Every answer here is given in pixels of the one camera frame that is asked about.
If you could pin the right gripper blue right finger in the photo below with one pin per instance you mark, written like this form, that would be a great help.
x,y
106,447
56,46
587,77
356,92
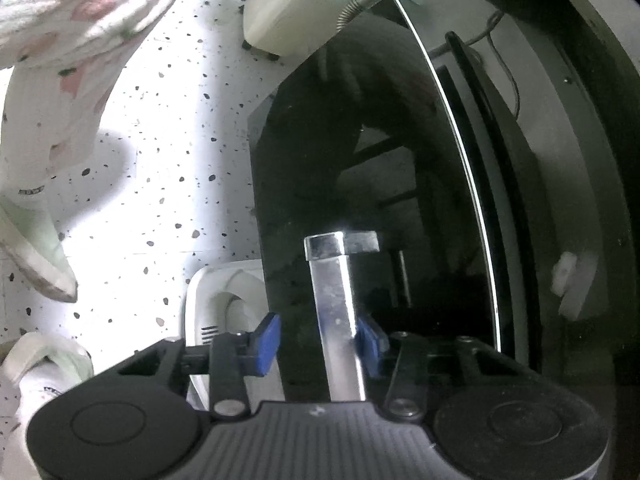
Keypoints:
x,y
391,370

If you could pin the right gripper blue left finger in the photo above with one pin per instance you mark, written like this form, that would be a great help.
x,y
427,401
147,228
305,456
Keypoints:
x,y
234,357

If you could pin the silver drawer handle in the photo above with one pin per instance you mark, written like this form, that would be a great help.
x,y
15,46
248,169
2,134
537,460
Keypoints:
x,y
328,256

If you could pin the black glossy drawer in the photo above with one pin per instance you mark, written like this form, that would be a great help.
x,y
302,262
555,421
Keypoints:
x,y
355,139

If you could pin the white round floor appliance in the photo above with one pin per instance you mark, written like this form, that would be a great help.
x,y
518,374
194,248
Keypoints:
x,y
231,298

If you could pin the white plastic knob under counter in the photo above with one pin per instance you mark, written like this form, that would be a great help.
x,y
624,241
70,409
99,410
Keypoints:
x,y
572,277

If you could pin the cream laundry basket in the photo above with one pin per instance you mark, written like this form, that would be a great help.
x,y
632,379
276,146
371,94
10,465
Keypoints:
x,y
289,27

